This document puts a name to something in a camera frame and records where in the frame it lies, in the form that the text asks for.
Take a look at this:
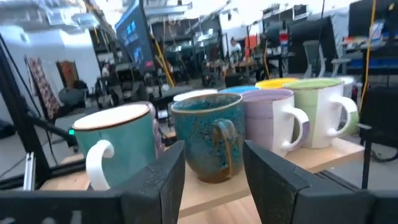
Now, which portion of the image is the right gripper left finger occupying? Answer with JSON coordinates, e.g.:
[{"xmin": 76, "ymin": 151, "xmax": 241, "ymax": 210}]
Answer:
[{"xmin": 119, "ymin": 139, "xmax": 187, "ymax": 224}]

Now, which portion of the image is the person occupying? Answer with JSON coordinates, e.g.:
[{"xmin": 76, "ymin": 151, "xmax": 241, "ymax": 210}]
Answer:
[
  {"xmin": 228, "ymin": 37, "xmax": 243, "ymax": 63},
  {"xmin": 101, "ymin": 60, "xmax": 113, "ymax": 78}
]

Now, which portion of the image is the grey office chair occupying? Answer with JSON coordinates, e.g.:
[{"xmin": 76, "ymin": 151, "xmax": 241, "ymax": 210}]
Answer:
[{"xmin": 302, "ymin": 39, "xmax": 352, "ymax": 78}]

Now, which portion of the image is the purple mug white handle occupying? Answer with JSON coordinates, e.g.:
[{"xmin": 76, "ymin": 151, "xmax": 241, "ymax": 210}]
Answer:
[{"xmin": 241, "ymin": 88, "xmax": 311, "ymax": 158}]

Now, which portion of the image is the brown framed panel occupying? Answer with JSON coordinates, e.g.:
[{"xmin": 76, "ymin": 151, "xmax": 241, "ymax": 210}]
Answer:
[{"xmin": 55, "ymin": 60, "xmax": 80, "ymax": 90}]

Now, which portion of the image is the green mug white handle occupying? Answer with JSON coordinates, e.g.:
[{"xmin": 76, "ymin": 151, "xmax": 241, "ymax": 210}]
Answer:
[{"xmin": 282, "ymin": 77, "xmax": 360, "ymax": 149}]

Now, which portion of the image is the patterned hanging cloth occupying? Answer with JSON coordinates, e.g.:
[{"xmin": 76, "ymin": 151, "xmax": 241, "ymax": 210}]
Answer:
[{"xmin": 25, "ymin": 55, "xmax": 63, "ymax": 119}]

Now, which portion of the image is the dark monitor screen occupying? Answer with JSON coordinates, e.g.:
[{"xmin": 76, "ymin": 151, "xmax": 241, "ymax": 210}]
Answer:
[{"xmin": 114, "ymin": 0, "xmax": 156, "ymax": 75}]

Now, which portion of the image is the yellow hanging cable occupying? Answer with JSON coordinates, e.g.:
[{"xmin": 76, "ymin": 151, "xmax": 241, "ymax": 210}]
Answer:
[{"xmin": 359, "ymin": 0, "xmax": 377, "ymax": 111}]

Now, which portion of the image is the blue white leaf-patterned mug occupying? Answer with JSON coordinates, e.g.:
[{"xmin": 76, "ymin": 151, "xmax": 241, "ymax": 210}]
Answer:
[{"xmin": 172, "ymin": 88, "xmax": 218, "ymax": 103}]

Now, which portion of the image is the black equipment stand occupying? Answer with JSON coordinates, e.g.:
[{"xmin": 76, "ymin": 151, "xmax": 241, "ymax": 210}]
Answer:
[{"xmin": 357, "ymin": 84, "xmax": 398, "ymax": 190}]

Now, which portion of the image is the orange mug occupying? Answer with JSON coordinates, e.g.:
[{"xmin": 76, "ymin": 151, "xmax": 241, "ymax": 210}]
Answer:
[{"xmin": 254, "ymin": 77, "xmax": 299, "ymax": 90}]

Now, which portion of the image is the light blue mug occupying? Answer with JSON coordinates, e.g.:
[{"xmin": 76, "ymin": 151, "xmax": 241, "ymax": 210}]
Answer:
[{"xmin": 218, "ymin": 85, "xmax": 261, "ymax": 95}]

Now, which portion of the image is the black aluminium table frame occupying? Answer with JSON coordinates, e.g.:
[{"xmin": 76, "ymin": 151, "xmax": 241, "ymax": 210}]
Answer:
[{"xmin": 0, "ymin": 34, "xmax": 80, "ymax": 190}]

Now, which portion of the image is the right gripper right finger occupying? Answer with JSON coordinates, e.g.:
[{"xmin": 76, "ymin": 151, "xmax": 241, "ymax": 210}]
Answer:
[{"xmin": 243, "ymin": 139, "xmax": 311, "ymax": 224}]

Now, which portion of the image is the speckled teal brown mug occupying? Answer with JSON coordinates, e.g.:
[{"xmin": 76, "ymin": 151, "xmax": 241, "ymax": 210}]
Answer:
[{"xmin": 170, "ymin": 93, "xmax": 246, "ymax": 184}]

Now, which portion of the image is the wooden shelf riser black frame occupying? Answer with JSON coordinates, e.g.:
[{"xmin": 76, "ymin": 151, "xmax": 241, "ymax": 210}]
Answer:
[{"xmin": 40, "ymin": 136, "xmax": 365, "ymax": 218}]

